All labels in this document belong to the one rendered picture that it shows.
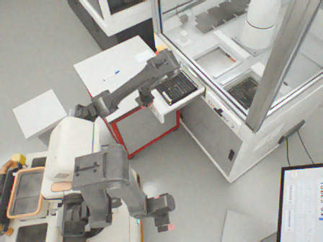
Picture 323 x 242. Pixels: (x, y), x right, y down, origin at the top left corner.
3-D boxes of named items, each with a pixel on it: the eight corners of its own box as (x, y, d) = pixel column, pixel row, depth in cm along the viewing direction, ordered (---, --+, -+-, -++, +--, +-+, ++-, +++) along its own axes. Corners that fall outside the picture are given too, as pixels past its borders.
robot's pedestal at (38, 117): (68, 179, 221) (24, 140, 160) (55, 153, 236) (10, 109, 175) (99, 159, 231) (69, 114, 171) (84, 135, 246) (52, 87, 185)
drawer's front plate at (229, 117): (236, 134, 152) (239, 125, 143) (205, 101, 166) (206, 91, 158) (238, 132, 152) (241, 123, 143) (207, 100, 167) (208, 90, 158)
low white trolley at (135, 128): (128, 165, 227) (108, 122, 166) (99, 116, 259) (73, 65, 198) (182, 131, 245) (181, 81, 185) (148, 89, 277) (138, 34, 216)
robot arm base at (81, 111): (75, 104, 121) (73, 127, 114) (86, 96, 117) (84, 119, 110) (91, 111, 127) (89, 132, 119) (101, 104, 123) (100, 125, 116)
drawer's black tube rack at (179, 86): (169, 108, 162) (169, 102, 157) (155, 90, 171) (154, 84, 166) (197, 91, 169) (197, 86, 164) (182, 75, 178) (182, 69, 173)
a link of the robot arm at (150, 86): (158, 50, 98) (172, 75, 97) (170, 45, 100) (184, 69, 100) (134, 81, 137) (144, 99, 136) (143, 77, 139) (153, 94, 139)
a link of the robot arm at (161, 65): (152, 50, 90) (166, 74, 90) (171, 46, 102) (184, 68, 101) (86, 101, 115) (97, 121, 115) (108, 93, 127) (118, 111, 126)
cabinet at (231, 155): (230, 188, 212) (250, 148, 148) (162, 104, 265) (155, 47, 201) (305, 129, 242) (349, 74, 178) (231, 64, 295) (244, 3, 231)
